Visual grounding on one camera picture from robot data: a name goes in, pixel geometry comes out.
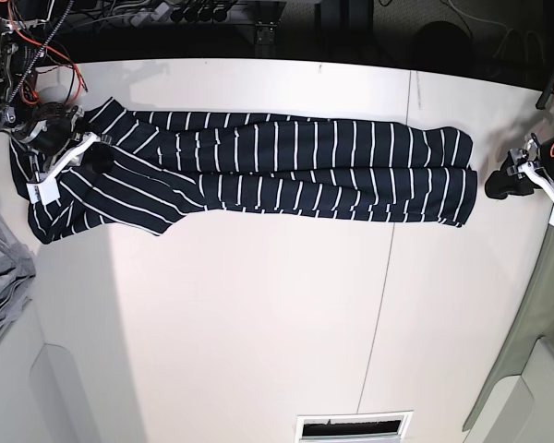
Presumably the white slotted vent tray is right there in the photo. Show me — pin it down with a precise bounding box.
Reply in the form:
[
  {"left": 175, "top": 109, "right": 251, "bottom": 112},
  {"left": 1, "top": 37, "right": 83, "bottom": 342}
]
[{"left": 295, "top": 411, "right": 414, "bottom": 443}]

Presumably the navy white-striped t-shirt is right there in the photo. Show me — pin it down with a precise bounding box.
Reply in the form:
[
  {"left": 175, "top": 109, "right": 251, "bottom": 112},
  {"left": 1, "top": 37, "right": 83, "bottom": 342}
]
[{"left": 28, "top": 99, "right": 477, "bottom": 244}]

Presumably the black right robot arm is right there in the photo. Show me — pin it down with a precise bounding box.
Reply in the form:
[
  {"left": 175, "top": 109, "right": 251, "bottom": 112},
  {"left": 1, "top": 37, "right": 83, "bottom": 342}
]
[{"left": 0, "top": 1, "right": 113, "bottom": 175}]

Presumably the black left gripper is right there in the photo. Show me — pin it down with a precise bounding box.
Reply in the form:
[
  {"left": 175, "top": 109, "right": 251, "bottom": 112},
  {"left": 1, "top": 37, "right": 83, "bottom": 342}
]
[{"left": 485, "top": 133, "right": 554, "bottom": 199}]

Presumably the green-grey side panel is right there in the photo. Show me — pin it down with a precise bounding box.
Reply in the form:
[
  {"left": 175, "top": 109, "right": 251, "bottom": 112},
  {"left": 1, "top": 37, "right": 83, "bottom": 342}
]
[{"left": 464, "top": 224, "right": 554, "bottom": 442}]

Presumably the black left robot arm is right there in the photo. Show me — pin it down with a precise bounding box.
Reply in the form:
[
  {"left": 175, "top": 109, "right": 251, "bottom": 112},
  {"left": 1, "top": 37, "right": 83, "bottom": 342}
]
[{"left": 484, "top": 1, "right": 554, "bottom": 200}]

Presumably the grey cloth pile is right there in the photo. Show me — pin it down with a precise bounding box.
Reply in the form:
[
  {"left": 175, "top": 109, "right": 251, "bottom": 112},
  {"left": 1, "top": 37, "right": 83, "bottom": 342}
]
[{"left": 0, "top": 216, "right": 36, "bottom": 331}]

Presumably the black round stool base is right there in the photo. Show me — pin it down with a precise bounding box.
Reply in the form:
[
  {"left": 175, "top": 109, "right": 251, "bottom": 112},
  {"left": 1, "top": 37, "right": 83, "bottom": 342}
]
[{"left": 410, "top": 21, "right": 475, "bottom": 76}]

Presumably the white power strip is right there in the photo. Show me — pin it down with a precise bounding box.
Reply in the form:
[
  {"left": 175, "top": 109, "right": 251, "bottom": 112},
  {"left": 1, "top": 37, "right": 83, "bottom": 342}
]
[{"left": 120, "top": 1, "right": 173, "bottom": 28}]

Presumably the white left side panel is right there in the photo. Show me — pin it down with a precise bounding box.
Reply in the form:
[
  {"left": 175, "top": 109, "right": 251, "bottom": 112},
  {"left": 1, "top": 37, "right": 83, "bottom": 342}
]
[{"left": 0, "top": 302, "right": 102, "bottom": 442}]

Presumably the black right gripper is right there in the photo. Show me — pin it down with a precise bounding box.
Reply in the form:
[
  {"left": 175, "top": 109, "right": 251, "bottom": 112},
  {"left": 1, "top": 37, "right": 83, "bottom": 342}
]
[{"left": 11, "top": 104, "right": 114, "bottom": 174}]

